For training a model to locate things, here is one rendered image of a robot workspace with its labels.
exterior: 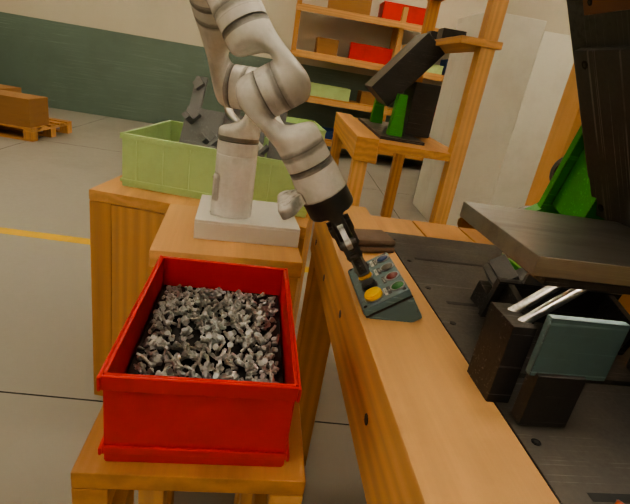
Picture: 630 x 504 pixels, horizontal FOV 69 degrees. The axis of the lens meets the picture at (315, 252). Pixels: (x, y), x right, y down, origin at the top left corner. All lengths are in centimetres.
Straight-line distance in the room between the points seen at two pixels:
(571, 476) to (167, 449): 43
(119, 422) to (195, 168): 107
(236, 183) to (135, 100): 707
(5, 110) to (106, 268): 458
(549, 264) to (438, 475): 23
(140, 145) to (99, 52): 666
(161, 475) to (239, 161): 67
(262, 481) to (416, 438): 18
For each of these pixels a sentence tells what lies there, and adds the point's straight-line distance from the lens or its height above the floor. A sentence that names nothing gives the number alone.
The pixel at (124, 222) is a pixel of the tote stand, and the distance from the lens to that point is 156.
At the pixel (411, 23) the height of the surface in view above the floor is 201.
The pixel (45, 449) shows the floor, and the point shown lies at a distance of 179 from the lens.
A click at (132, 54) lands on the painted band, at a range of 805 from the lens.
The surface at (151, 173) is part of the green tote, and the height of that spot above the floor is 85.
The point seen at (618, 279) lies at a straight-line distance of 47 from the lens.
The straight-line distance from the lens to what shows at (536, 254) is 42.
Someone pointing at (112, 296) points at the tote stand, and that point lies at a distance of 169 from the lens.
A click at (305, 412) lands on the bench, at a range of 155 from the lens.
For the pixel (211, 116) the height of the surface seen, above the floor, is 102.
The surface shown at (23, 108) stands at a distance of 600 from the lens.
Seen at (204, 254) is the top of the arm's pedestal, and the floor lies 85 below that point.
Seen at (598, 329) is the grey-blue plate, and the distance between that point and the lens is 59.
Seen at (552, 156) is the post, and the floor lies 112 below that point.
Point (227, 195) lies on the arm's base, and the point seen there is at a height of 95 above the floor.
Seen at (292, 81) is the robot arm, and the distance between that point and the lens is 66.
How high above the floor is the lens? 124
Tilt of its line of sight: 22 degrees down
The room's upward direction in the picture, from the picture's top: 10 degrees clockwise
